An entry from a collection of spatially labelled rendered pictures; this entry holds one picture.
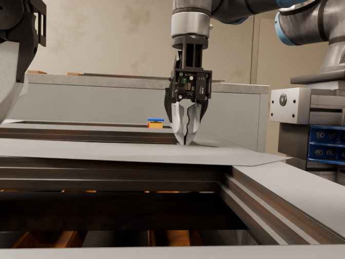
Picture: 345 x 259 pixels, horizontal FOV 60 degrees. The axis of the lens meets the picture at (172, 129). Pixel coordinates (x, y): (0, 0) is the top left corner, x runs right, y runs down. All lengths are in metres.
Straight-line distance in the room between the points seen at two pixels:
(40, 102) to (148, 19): 2.58
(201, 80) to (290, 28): 0.50
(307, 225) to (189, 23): 0.42
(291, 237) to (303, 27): 0.79
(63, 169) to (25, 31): 0.18
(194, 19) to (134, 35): 3.15
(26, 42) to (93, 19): 3.42
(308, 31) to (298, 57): 3.34
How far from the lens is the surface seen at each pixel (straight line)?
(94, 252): 0.17
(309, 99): 0.81
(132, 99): 1.32
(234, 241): 0.85
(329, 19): 0.96
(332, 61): 0.92
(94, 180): 0.43
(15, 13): 0.35
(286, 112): 0.83
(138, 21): 3.76
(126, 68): 3.65
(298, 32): 0.99
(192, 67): 0.56
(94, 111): 1.33
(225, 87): 1.38
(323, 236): 0.24
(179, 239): 0.60
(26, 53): 0.35
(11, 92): 0.35
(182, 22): 0.58
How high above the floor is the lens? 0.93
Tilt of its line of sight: 4 degrees down
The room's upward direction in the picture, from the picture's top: 2 degrees clockwise
